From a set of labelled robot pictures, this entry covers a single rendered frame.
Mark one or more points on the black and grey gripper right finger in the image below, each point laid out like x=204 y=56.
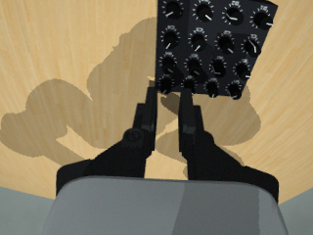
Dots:
x=206 y=160

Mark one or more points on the black knob box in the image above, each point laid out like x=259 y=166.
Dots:
x=189 y=65

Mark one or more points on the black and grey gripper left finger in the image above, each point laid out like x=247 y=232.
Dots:
x=126 y=157

